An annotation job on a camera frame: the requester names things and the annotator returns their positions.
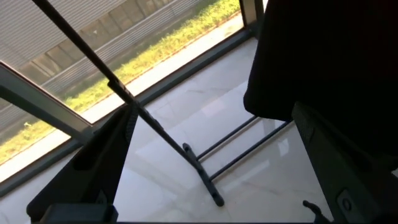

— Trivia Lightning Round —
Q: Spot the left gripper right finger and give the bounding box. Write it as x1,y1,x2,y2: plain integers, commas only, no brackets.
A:
291,101,398,224

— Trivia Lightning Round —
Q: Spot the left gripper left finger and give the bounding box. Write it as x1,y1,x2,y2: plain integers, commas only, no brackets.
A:
26,102,140,223

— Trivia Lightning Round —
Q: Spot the black garment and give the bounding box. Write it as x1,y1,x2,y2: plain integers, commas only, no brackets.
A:
243,0,398,169

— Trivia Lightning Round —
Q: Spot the black clothes rack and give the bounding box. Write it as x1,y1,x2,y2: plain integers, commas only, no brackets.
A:
30,0,294,208

